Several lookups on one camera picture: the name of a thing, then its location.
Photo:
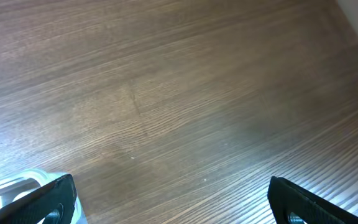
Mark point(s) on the clear plastic container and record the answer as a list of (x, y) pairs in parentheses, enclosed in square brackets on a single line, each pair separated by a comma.
[(19, 185)]

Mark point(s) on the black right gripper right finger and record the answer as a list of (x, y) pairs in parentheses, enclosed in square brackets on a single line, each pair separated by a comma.
[(291, 203)]

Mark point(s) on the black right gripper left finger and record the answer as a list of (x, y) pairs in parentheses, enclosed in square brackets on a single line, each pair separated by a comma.
[(55, 202)]

